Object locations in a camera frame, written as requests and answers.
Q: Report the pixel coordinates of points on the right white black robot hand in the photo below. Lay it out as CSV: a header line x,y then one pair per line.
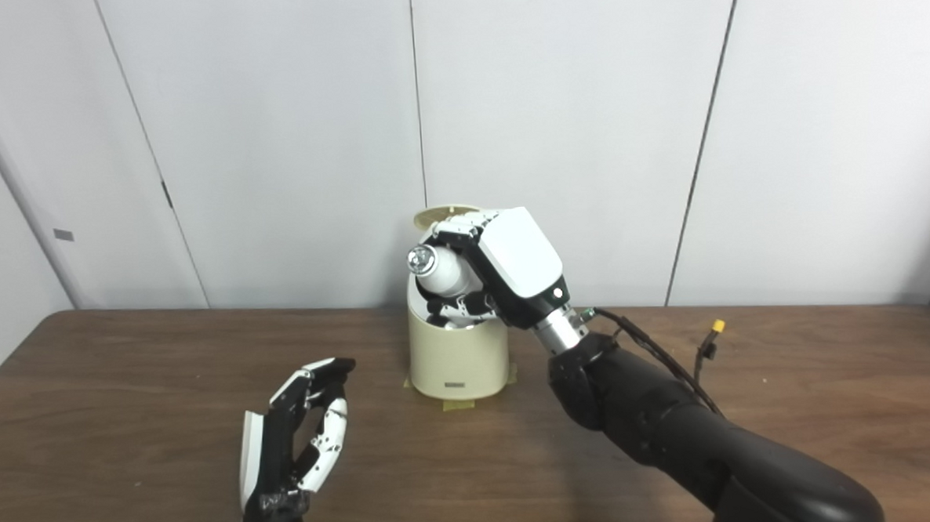
x,y
516,259

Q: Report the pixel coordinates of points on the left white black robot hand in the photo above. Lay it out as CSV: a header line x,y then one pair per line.
x,y
273,458

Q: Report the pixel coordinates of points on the small white plastic bottle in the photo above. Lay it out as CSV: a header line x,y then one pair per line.
x,y
446,270

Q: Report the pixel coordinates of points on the cream round bin lid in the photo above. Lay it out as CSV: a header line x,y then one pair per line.
x,y
439,215

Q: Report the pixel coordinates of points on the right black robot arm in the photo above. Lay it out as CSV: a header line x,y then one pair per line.
x,y
676,432

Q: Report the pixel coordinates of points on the cream-colored bin body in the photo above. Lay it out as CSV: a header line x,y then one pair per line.
x,y
458,363

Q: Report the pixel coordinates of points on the small grey wall tag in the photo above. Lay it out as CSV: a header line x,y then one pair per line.
x,y
63,234

